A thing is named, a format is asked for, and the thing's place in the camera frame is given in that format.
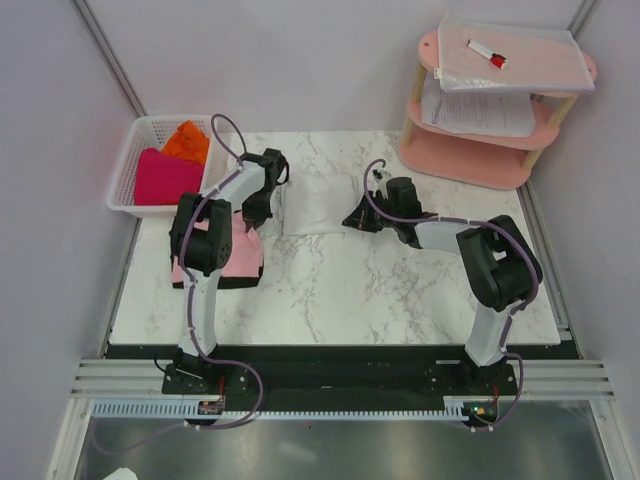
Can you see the translucent document folder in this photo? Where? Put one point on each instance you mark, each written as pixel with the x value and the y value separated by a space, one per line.
pixel 539 60

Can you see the orange t shirt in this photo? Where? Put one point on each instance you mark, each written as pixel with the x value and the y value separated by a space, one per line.
pixel 188 143

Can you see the red white marker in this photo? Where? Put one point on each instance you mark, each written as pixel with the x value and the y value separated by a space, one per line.
pixel 499 61

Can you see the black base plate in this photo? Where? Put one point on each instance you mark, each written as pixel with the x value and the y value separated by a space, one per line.
pixel 356 378

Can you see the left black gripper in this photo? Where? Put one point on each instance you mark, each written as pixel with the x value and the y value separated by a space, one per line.
pixel 254 219

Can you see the white crumpled paper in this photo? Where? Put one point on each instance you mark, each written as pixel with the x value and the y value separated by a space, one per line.
pixel 122 474

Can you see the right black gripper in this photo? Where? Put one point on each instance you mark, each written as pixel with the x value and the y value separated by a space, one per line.
pixel 359 219

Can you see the aluminium rail frame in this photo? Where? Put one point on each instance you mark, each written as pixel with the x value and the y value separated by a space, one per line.
pixel 139 379

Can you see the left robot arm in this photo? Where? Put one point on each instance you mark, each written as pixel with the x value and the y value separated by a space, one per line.
pixel 201 238

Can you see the pink three tier shelf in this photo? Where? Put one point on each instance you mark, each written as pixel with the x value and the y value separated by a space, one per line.
pixel 497 162

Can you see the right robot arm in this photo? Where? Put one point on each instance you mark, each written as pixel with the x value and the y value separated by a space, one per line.
pixel 501 269

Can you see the white plastic basket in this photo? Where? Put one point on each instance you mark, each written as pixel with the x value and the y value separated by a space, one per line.
pixel 150 132

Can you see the magenta folded t shirt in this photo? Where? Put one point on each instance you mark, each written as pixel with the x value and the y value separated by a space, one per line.
pixel 161 180

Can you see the printed paper sheets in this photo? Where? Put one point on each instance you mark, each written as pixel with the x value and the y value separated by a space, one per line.
pixel 494 114

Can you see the black t shirt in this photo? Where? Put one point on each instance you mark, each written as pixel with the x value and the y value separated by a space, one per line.
pixel 240 282

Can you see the white slotted cable duct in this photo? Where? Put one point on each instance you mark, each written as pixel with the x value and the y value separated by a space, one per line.
pixel 193 410

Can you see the white t shirt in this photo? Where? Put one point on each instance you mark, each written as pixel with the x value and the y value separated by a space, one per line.
pixel 317 204

